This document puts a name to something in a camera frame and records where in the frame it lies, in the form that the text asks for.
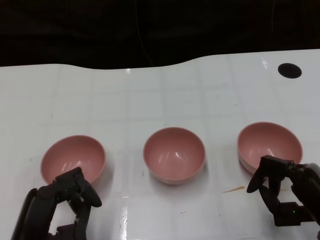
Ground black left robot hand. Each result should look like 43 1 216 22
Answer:
11 166 103 240

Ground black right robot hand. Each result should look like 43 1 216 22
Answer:
246 154 320 227

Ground pink plastic bowl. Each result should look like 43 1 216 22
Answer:
237 121 304 176
40 134 107 187
142 126 207 186

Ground small orange wooden splinter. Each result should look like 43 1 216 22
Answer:
222 185 245 194

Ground black round table grommet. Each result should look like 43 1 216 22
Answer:
277 62 303 79

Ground black backdrop curtain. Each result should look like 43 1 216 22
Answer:
0 0 320 70

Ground thin hanging background cable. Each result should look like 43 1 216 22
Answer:
136 0 155 67

